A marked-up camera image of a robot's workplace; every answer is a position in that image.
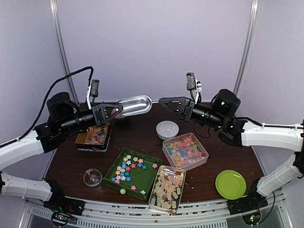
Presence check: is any pink tin of star candies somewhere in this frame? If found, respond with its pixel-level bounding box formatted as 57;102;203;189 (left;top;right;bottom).
162;133;209;171

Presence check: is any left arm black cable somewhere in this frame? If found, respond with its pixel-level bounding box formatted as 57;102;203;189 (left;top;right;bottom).
14;66;95;143

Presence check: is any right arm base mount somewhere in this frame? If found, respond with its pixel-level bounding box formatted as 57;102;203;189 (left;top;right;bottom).
227;194;268;226

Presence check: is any clear plastic jar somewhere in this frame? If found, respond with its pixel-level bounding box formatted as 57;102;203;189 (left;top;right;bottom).
83;168;103;191

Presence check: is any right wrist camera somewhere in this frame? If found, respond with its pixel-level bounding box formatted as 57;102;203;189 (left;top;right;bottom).
186;72;202;103

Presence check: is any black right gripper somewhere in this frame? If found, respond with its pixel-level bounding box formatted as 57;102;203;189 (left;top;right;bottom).
159;96;225;130

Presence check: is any white bowl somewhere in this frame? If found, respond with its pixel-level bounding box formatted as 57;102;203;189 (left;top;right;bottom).
156;121;179;140

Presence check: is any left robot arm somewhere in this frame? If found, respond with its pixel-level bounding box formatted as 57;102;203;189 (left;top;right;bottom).
0;92;125;211

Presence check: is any left aluminium corner post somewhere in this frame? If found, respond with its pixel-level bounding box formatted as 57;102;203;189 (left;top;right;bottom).
49;0;79;105

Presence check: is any lime green plate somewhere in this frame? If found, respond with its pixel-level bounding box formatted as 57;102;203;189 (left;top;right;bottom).
215;170;247;200

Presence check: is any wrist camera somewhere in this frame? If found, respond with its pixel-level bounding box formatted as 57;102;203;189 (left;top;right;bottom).
186;72;202;103
86;79;100;110

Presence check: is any aluminium corner post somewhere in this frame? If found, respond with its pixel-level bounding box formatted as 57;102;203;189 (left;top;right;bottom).
49;0;79;105
233;0;260;98

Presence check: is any front aluminium rail frame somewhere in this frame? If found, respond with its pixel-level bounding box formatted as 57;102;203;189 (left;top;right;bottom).
17;190;295;228

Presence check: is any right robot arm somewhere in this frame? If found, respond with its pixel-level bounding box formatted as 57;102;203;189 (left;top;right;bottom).
159;89;304;210

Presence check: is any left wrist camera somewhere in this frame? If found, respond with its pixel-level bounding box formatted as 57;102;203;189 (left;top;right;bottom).
86;79;100;110

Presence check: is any metal scoop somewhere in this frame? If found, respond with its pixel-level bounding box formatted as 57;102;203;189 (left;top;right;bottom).
117;95;152;117

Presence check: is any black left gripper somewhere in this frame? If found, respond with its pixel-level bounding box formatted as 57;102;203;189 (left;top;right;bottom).
59;103;124;134

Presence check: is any red patterned small bowl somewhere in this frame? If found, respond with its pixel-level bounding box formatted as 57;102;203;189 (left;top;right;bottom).
111;108;128;122

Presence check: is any right aluminium corner post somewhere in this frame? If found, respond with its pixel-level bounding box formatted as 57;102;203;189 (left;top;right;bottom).
233;0;260;98

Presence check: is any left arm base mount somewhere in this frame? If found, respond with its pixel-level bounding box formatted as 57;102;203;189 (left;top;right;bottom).
41;195;85;228

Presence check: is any green tray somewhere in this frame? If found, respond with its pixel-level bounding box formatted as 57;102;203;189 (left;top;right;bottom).
103;148;162;200

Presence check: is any cream tin of popsicle candies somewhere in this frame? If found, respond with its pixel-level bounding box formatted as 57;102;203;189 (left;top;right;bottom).
149;165;186;214

